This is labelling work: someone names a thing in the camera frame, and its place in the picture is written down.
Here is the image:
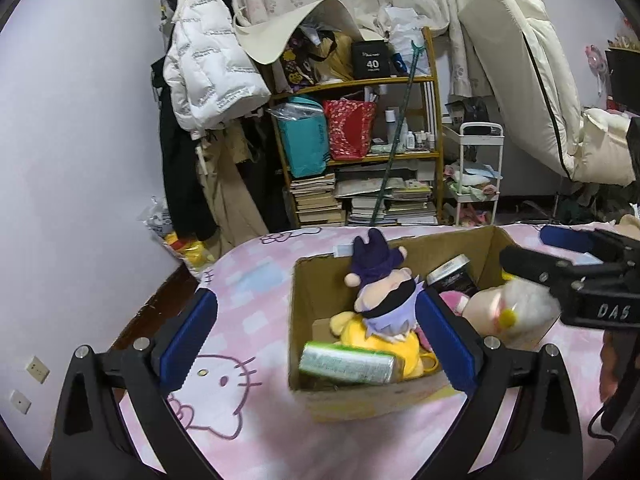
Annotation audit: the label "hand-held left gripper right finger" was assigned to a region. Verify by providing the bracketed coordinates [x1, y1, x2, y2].
[415, 287, 586, 480]

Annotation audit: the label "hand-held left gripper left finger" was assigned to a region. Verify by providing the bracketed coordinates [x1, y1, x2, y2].
[50, 287, 221, 480]

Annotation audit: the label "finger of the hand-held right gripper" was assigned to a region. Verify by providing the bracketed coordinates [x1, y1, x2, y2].
[499, 244, 603, 292]
[539, 224, 640, 267]

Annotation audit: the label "cream plush toy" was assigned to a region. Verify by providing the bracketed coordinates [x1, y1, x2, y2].
[462, 285, 561, 351]

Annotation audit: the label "plush doll with lilac hair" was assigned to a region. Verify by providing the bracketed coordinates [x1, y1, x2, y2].
[344, 228, 426, 345]

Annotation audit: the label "green metallic can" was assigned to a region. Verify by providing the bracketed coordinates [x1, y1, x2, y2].
[299, 341, 405, 386]

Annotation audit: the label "brown cardboard box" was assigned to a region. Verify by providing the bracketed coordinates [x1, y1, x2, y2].
[289, 225, 563, 423]

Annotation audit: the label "person's right hand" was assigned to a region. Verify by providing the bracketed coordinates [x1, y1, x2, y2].
[599, 331, 625, 404]

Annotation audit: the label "pink plush toy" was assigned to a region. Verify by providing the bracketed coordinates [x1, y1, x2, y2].
[417, 290, 472, 352]

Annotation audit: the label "pink cat print bed sheet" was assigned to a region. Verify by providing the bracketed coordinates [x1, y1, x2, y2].
[117, 220, 640, 480]

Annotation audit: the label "yellow plush toy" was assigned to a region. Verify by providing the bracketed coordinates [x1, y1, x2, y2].
[329, 310, 441, 378]

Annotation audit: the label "pile of pastel cloths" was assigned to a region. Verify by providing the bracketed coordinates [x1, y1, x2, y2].
[445, 162, 503, 201]

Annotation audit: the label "cream quilt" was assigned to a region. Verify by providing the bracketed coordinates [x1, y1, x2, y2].
[575, 110, 640, 184]

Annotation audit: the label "clear plastic bag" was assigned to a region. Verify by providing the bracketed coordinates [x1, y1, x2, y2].
[142, 197, 176, 238]

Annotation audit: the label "white trolley cart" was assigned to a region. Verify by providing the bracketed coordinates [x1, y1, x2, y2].
[442, 121, 505, 228]

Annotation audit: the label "beige hanging coat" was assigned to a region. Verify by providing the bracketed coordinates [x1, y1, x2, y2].
[197, 125, 271, 248]

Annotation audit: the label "black bag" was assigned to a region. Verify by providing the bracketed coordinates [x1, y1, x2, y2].
[445, 97, 488, 126]

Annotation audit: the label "black hanging coat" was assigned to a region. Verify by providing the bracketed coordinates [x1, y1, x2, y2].
[151, 57, 218, 243]

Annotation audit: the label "row of cosmetic bottles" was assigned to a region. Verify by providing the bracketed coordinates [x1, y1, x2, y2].
[385, 107, 436, 151]

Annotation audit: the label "black screen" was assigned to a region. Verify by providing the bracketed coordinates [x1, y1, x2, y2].
[605, 47, 640, 116]

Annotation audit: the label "pink fan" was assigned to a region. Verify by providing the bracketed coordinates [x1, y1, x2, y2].
[585, 45, 613, 96]

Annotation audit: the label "green pole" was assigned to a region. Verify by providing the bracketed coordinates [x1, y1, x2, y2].
[370, 40, 427, 231]

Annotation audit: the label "stack of books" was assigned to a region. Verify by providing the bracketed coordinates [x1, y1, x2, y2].
[289, 162, 441, 228]

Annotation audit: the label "dark hanging clothes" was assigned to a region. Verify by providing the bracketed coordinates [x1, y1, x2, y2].
[240, 110, 292, 233]

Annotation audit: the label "wooden shelf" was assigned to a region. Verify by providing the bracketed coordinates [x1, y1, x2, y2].
[267, 27, 446, 233]

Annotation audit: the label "cream folded mattress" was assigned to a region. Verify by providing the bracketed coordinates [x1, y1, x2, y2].
[457, 0, 591, 181]

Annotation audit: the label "red gift bag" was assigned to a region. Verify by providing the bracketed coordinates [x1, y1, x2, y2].
[322, 99, 378, 161]

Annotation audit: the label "teal bag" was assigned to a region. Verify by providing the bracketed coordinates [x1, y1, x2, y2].
[275, 96, 331, 178]

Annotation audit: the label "black printed box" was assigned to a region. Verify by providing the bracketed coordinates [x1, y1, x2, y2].
[351, 40, 392, 81]

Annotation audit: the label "white plastic bag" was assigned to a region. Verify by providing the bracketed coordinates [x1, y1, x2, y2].
[380, 6, 431, 77]

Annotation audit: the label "yellow cloth bag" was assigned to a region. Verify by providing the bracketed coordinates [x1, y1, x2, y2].
[315, 30, 356, 83]

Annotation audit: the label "white puffer jacket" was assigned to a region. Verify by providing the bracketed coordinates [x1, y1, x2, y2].
[162, 0, 272, 133]

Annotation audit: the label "dark patterned bag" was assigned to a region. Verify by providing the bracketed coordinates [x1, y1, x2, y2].
[280, 30, 321, 88]

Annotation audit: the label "cream floppy mat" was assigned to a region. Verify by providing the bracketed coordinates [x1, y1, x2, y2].
[235, 0, 383, 66]

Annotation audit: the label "black cable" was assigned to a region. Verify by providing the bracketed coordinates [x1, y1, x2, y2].
[587, 400, 623, 443]

